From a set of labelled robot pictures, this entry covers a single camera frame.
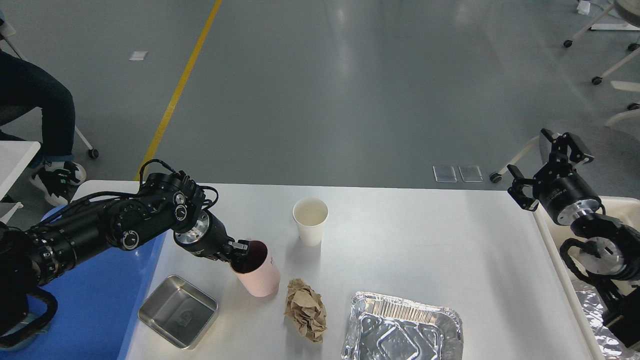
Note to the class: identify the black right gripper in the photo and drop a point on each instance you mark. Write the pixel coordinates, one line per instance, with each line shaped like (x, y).
(557, 186)

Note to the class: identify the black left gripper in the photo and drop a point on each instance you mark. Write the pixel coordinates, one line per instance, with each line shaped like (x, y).
(208, 239)

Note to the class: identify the pink ribbed mug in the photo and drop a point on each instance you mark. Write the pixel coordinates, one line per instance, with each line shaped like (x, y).
(263, 278)

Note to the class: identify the stainless steel square dish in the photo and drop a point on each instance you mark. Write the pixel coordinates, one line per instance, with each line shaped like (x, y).
(179, 312)

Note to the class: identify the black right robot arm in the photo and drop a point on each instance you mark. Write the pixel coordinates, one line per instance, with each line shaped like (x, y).
(602, 250)

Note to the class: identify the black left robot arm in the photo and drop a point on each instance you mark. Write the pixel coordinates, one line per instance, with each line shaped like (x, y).
(95, 223)

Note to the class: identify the grey office chair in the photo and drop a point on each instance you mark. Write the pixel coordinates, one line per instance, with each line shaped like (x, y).
(613, 172)

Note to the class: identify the right floor outlet plate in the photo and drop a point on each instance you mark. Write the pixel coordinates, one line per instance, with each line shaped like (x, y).
(470, 173)

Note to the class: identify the floor outlet plate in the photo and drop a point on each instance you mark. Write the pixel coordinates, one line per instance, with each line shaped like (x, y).
(445, 174)
(470, 173)

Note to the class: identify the white paper cup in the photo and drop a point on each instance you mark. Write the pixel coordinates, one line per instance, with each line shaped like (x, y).
(310, 215)

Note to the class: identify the crumpled brown paper ball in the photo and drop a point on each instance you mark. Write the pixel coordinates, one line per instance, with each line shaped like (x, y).
(305, 308)

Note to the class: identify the left floor outlet plate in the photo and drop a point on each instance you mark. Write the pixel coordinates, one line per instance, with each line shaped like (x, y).
(445, 174)

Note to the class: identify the white plastic bin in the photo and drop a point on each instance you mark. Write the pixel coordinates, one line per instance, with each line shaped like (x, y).
(624, 208)

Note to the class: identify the white chair legs top right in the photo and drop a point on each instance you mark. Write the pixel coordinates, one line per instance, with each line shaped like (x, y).
(609, 59)

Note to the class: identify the blue plastic tray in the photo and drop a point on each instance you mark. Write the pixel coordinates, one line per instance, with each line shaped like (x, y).
(97, 302)

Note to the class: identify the aluminium foil tray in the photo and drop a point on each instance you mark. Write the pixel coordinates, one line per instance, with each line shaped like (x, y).
(385, 327)

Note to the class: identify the white paper on floor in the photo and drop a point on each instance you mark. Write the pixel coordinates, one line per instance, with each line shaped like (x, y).
(137, 56)

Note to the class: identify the white side table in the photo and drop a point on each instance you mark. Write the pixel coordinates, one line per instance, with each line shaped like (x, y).
(14, 158)

